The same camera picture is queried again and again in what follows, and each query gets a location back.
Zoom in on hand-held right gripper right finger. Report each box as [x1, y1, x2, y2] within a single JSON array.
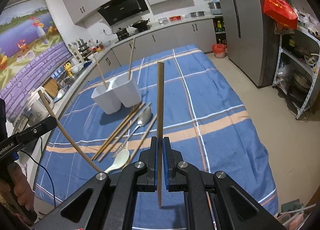
[[162, 136, 288, 230]]

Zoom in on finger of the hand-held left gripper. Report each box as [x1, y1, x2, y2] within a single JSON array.
[[15, 116, 58, 143]]

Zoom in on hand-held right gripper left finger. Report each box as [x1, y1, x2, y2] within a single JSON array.
[[31, 137, 159, 230]]

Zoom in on wooden chopstick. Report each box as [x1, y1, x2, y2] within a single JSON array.
[[110, 102, 152, 157], [91, 104, 143, 161], [128, 37, 136, 81], [97, 103, 146, 163], [37, 90, 102, 173], [156, 61, 165, 208], [123, 114, 158, 170], [96, 55, 108, 90]]

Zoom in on white plastic spoon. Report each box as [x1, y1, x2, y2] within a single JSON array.
[[104, 149, 130, 173]]

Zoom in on white utensil holder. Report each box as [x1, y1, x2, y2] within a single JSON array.
[[91, 73, 142, 115]]

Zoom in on person's left hand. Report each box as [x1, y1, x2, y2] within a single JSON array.
[[10, 164, 35, 212]]

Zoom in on white rice cooker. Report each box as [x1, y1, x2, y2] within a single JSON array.
[[26, 86, 54, 127]]

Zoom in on wooden cutting board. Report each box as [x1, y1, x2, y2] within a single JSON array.
[[43, 78, 60, 99]]

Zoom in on blue plaid tablecloth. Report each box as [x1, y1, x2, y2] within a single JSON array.
[[35, 44, 278, 229]]

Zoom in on white knife rack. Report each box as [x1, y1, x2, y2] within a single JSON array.
[[72, 42, 88, 64]]

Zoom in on red trash bin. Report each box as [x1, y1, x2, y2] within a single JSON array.
[[212, 44, 227, 59]]

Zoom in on black pot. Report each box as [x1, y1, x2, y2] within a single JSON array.
[[116, 28, 130, 40]]

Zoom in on grey lower cabinets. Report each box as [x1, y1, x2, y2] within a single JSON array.
[[82, 18, 217, 84]]

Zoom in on black wok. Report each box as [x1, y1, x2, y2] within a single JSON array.
[[131, 19, 150, 32]]

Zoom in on black range hood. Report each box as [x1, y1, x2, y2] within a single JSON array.
[[97, 0, 150, 27]]

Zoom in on white metal shelf rack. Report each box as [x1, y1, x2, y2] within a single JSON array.
[[271, 0, 320, 120]]

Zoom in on grey refrigerator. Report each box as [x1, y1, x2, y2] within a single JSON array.
[[220, 0, 284, 88]]

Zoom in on metal steamer pot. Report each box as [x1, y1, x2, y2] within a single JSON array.
[[208, 1, 222, 16]]

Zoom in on red bag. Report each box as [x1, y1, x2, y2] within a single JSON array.
[[264, 0, 299, 29]]

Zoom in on blue cable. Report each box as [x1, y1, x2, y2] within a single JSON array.
[[19, 149, 57, 207]]

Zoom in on flower wall poster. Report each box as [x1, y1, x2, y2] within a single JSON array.
[[0, 0, 74, 122]]

